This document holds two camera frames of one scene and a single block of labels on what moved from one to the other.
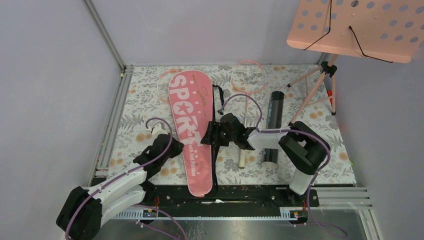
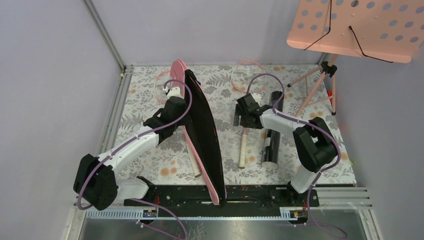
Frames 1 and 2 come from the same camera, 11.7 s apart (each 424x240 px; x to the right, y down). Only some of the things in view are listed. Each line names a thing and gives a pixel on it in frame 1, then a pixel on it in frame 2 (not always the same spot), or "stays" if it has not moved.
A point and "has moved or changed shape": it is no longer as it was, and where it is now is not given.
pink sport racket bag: x=190 y=93 has moved or changed shape
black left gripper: x=178 y=146 → x=185 y=109
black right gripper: x=214 y=127 → x=238 y=112
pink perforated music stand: x=388 y=30 stays
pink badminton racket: x=247 y=77 stays
